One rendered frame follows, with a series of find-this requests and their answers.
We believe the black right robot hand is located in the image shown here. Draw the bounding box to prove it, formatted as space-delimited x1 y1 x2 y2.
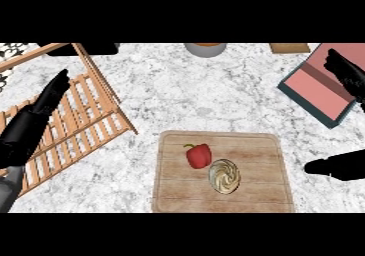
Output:
303 48 365 182

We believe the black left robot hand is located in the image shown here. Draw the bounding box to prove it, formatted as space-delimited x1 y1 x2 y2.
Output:
0 68 72 170

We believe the wooden cutting board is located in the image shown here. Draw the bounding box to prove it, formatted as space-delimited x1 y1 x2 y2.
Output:
151 129 295 214

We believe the pink box with teal edge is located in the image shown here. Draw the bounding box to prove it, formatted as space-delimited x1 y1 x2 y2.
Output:
276 42 365 130

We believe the cream swirl cupcake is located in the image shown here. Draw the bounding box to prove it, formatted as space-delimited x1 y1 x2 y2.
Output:
207 158 242 196

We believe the wooden slatted rack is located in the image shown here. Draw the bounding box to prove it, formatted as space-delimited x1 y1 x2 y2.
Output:
0 42 140 198

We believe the black and white patterned panel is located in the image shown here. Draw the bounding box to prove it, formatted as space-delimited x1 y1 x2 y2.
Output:
0 42 31 101

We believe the black flat object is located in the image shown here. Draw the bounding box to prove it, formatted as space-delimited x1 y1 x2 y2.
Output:
35 42 120 57

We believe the red bell pepper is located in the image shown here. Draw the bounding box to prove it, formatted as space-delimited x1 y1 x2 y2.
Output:
182 143 214 170

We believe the brown wooden block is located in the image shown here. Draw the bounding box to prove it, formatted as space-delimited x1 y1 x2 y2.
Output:
269 42 312 55

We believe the grey pot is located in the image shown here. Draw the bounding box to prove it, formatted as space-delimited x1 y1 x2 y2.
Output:
183 42 227 59

